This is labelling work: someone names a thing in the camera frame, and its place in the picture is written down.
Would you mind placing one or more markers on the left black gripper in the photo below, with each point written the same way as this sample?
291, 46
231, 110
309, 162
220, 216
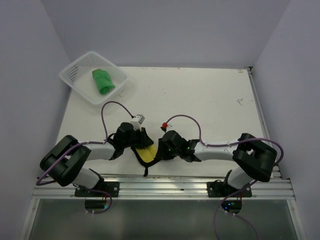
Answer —
147, 141

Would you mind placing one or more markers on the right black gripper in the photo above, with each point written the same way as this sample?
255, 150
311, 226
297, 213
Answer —
163, 155

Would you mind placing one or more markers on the yellow microfiber towel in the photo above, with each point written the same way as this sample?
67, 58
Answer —
146, 157

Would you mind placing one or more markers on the green microfiber towel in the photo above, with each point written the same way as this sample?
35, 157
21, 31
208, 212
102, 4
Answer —
103, 81

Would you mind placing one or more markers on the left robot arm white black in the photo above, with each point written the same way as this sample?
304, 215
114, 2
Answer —
65, 162

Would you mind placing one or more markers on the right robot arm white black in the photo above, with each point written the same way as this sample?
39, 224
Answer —
255, 159

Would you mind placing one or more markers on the white plastic basket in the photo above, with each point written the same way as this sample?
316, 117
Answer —
78, 75

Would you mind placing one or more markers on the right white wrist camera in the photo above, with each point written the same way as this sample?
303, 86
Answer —
166, 127

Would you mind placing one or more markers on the aluminium mounting rail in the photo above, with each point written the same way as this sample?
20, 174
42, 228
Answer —
169, 188

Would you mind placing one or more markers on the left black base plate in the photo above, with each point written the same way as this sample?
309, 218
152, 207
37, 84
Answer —
110, 187

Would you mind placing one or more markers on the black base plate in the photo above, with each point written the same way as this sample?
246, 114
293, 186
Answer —
110, 187
219, 189

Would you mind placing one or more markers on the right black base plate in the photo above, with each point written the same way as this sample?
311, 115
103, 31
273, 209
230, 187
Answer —
219, 189

